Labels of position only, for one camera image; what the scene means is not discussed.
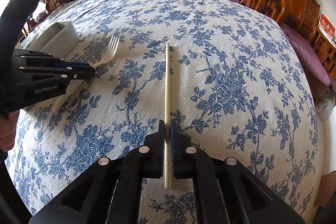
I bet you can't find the cream plastic fork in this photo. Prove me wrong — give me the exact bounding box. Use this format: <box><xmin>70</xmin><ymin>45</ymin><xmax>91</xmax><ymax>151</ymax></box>
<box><xmin>53</xmin><ymin>36</ymin><xmax>120</xmax><ymax>112</ymax></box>

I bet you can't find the person's left hand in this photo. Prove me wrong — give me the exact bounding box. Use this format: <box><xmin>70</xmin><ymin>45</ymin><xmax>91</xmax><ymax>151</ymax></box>
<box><xmin>0</xmin><ymin>110</ymin><xmax>19</xmax><ymax>152</ymax></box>

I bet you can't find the rectangular metal tray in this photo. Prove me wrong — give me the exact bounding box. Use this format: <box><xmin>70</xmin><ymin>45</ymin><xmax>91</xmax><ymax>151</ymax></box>
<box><xmin>28</xmin><ymin>21</ymin><xmax>79</xmax><ymax>58</ymax></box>

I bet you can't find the blue floral tablecloth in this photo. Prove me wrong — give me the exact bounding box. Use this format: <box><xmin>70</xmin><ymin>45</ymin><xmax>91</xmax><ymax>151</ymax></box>
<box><xmin>6</xmin><ymin>0</ymin><xmax>322</xmax><ymax>223</ymax></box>

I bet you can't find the purple armchair cushion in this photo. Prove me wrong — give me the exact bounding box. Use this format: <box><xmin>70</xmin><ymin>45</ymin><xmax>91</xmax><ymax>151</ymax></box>
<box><xmin>281</xmin><ymin>23</ymin><xmax>330</xmax><ymax>86</ymax></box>

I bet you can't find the wooden side table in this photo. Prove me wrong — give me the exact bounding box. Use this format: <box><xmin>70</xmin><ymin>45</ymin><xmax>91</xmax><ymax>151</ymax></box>
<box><xmin>311</xmin><ymin>27</ymin><xmax>336</xmax><ymax>80</ymax></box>

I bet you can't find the red gift box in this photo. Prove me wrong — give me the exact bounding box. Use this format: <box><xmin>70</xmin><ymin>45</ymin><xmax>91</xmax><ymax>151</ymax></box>
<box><xmin>318</xmin><ymin>12</ymin><xmax>335</xmax><ymax>40</ymax></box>

